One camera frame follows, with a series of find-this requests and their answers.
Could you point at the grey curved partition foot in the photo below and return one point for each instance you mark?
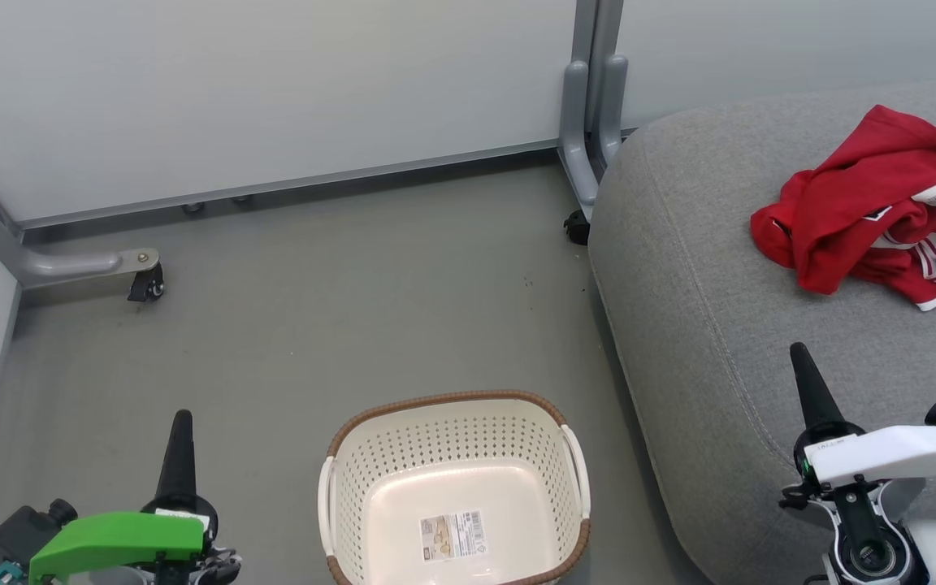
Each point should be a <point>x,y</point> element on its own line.
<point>62,264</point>

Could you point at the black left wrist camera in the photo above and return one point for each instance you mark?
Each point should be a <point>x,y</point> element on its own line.
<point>21,528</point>

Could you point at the paper label sticker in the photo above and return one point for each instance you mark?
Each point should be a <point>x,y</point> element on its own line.
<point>452,536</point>

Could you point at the black caster wheel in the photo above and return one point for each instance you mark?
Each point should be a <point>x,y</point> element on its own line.
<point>148,286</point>
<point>576,227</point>

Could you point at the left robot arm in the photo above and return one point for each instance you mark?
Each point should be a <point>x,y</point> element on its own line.
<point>208,565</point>

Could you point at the white perforated laundry basket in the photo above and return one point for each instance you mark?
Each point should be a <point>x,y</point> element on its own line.
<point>452,439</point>

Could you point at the grey partition bottom rail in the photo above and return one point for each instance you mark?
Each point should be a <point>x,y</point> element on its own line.
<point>297,183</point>

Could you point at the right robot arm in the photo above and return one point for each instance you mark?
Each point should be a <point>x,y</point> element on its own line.
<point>866,536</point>

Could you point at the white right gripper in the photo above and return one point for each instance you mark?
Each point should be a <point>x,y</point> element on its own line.
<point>899,453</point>

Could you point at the grey fabric sofa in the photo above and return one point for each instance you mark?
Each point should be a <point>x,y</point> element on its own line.
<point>704,284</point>

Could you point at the red and white striped garment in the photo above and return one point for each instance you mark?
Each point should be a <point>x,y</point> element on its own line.
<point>882,154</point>

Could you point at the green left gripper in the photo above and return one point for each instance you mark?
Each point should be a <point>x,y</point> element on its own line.
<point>119,536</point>

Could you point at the red shirt with printed lettering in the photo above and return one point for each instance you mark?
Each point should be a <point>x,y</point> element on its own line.
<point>769,231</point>

